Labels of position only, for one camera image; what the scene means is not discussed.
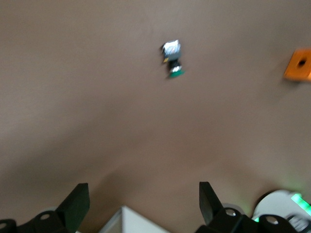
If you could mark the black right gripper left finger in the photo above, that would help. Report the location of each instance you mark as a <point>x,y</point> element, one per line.
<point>70,213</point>

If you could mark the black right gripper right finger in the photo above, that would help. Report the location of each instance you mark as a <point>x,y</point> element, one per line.
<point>213,211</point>

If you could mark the green push button switch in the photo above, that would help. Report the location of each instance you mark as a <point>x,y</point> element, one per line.
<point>173,58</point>

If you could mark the orange box with hole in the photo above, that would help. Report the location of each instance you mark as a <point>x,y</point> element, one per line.
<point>298,64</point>

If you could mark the white drawer cabinet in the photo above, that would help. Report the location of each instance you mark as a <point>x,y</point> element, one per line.
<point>138,221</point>

